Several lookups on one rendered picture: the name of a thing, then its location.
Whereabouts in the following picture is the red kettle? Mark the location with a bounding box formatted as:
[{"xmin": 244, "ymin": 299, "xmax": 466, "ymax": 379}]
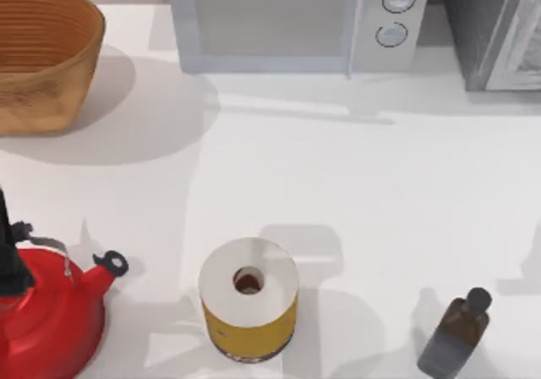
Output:
[{"xmin": 0, "ymin": 221, "xmax": 129, "ymax": 379}]

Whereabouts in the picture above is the microwave door handle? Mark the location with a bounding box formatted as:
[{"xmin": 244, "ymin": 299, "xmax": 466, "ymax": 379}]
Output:
[{"xmin": 344, "ymin": 0, "xmax": 367, "ymax": 80}]

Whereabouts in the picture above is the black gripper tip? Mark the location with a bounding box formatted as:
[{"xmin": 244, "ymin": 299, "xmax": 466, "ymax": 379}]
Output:
[{"xmin": 0, "ymin": 189, "xmax": 36, "ymax": 299}]

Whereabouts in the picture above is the pale microwave oven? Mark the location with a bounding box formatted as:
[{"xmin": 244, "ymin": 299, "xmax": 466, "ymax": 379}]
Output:
[{"xmin": 165, "ymin": 0, "xmax": 434, "ymax": 78}]

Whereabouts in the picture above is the yellow paper roll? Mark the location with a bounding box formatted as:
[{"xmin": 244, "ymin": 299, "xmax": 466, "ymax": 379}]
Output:
[{"xmin": 198, "ymin": 237, "xmax": 300, "ymax": 360}]

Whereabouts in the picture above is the brown woven basket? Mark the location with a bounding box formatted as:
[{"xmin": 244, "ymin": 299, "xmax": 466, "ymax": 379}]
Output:
[{"xmin": 0, "ymin": 0, "xmax": 107, "ymax": 137}]

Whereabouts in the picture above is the dark brown bottle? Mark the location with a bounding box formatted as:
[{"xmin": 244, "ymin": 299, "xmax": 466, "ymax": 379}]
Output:
[{"xmin": 417, "ymin": 287, "xmax": 493, "ymax": 374}]

